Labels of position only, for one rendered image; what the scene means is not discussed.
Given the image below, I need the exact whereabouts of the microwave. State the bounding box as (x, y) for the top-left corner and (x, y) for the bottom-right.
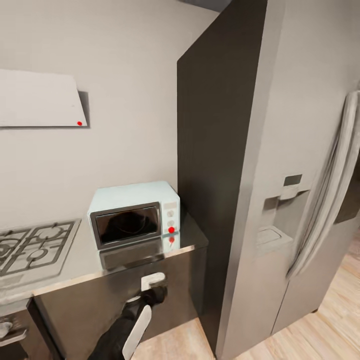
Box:
(87, 180), (181, 250)

